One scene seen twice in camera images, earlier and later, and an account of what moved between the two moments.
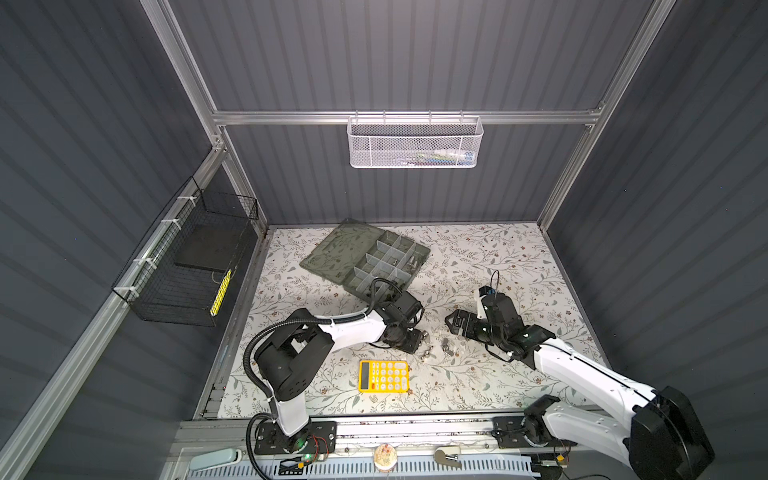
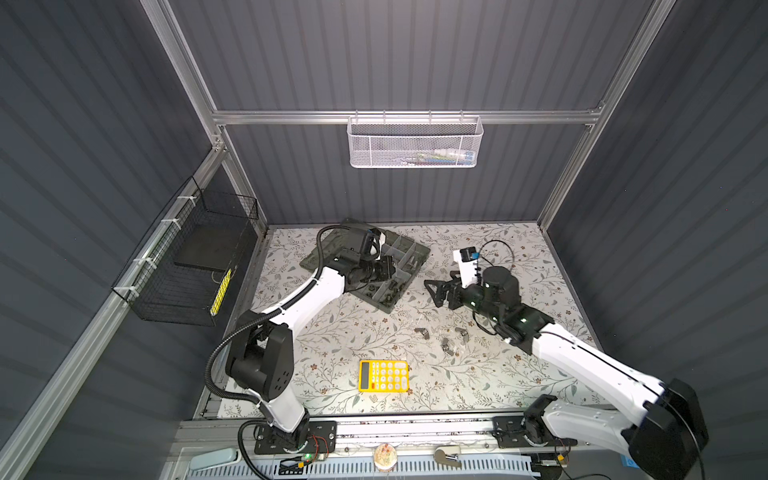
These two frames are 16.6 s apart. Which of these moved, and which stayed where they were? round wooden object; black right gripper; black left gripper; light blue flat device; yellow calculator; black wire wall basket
Moved: black left gripper; black right gripper
Stayed: black wire wall basket; light blue flat device; yellow calculator; round wooden object
